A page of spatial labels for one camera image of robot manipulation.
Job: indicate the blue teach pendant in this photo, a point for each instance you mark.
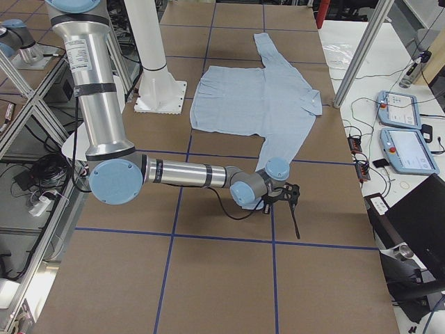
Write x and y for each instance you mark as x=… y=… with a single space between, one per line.
x=398 y=110
x=407 y=151

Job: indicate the black laptop computer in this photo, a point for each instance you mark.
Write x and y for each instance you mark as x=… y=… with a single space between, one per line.
x=412 y=231

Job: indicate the light blue button-up shirt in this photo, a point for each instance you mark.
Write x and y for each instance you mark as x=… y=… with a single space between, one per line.
x=274 y=102

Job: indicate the lower blue teach pendant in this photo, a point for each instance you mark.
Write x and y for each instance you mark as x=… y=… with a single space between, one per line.
x=407 y=151

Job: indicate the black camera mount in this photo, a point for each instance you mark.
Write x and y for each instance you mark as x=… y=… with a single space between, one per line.
x=292 y=196

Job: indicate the white power strip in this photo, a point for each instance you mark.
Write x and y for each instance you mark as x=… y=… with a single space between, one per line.
x=41 y=206

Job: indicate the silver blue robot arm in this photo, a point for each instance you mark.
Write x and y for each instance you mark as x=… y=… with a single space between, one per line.
x=117 y=170

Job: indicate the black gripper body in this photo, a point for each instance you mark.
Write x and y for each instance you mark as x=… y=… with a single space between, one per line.
x=270 y=201

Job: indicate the clear plastic bag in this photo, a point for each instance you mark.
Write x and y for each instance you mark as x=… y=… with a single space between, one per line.
x=338 y=55

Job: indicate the aluminium frame post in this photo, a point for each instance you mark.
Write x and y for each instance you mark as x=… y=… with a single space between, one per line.
x=373 y=27

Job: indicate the upper blue teach pendant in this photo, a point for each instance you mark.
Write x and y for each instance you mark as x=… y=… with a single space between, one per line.
x=398 y=110

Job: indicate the orange black electronics box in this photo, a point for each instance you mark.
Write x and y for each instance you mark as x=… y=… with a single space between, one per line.
x=354 y=144

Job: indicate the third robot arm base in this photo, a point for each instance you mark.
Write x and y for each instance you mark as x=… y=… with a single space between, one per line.
x=19 y=45

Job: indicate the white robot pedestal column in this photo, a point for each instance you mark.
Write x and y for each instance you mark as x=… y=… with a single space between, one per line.
x=158 y=91

